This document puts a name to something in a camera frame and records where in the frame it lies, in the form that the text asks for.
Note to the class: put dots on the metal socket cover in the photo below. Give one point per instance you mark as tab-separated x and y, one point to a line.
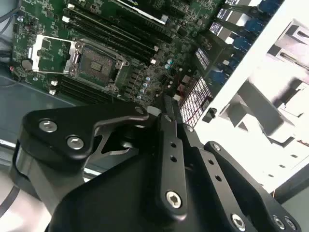
72	53

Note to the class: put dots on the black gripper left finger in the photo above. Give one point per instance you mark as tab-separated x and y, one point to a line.
60	130

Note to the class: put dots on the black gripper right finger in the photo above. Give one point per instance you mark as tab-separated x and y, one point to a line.
251	193

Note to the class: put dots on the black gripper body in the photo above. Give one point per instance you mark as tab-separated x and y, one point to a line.
116	193

